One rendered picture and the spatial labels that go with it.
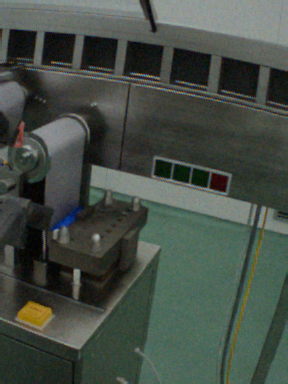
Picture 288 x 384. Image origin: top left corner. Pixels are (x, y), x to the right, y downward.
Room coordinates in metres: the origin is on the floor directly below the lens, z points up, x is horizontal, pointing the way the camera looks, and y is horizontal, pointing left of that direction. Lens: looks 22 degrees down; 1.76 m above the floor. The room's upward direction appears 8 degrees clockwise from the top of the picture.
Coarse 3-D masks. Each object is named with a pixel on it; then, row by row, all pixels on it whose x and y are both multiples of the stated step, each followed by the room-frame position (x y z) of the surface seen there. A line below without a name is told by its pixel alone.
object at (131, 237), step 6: (132, 228) 1.55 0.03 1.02; (138, 228) 1.55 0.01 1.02; (126, 234) 1.50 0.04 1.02; (132, 234) 1.51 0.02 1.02; (138, 234) 1.56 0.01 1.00; (126, 240) 1.47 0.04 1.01; (132, 240) 1.51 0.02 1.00; (138, 240) 1.55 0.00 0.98; (126, 246) 1.47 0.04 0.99; (132, 246) 1.51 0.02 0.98; (126, 252) 1.47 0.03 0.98; (132, 252) 1.52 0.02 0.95; (126, 258) 1.47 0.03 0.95; (132, 258) 1.53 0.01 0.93; (120, 264) 1.48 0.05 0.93; (126, 264) 1.48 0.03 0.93
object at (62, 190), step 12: (72, 168) 1.57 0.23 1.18; (48, 180) 1.42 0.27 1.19; (60, 180) 1.50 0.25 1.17; (72, 180) 1.58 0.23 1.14; (48, 192) 1.43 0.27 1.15; (60, 192) 1.50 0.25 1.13; (72, 192) 1.58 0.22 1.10; (48, 204) 1.43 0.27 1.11; (60, 204) 1.51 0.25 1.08; (72, 204) 1.59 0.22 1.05; (60, 216) 1.51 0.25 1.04
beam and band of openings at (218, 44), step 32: (0, 32) 1.93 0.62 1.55; (32, 32) 1.89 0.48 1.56; (64, 32) 1.77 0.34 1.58; (96, 32) 1.74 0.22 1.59; (128, 32) 1.71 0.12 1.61; (160, 32) 1.68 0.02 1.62; (192, 32) 1.65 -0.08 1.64; (224, 32) 1.66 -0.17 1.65; (32, 64) 1.81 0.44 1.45; (64, 64) 1.84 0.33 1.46; (96, 64) 1.82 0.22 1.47; (128, 64) 1.75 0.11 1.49; (160, 64) 1.75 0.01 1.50; (192, 64) 1.72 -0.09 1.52; (224, 64) 1.68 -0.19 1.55; (256, 64) 1.59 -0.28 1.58; (224, 96) 1.62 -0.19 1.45; (256, 96) 1.59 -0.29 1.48
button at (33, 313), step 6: (30, 306) 1.18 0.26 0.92; (36, 306) 1.18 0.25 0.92; (42, 306) 1.19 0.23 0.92; (18, 312) 1.14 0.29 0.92; (24, 312) 1.14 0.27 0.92; (30, 312) 1.15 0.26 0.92; (36, 312) 1.15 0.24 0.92; (42, 312) 1.16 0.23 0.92; (48, 312) 1.16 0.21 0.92; (18, 318) 1.14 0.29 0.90; (24, 318) 1.13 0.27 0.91; (30, 318) 1.12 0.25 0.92; (36, 318) 1.13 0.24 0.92; (42, 318) 1.13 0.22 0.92; (48, 318) 1.16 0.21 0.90; (36, 324) 1.12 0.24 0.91; (42, 324) 1.13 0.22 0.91
